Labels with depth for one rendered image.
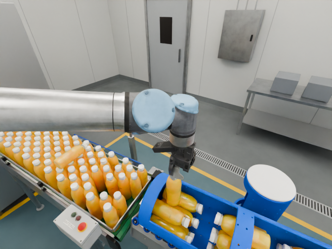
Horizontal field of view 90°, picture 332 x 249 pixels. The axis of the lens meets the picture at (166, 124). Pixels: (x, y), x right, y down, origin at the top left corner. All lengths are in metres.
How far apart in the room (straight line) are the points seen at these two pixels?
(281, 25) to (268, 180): 2.87
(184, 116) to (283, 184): 0.96
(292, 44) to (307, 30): 0.24
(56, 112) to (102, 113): 0.08
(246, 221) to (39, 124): 0.77
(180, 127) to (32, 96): 0.37
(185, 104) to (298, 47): 3.32
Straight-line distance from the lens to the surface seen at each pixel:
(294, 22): 3.69
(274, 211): 1.32
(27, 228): 2.59
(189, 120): 0.51
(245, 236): 0.82
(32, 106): 0.38
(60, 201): 1.40
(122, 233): 1.16
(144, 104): 0.33
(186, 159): 0.63
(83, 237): 0.97
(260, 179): 1.28
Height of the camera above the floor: 1.94
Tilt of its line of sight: 34 degrees down
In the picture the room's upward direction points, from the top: straight up
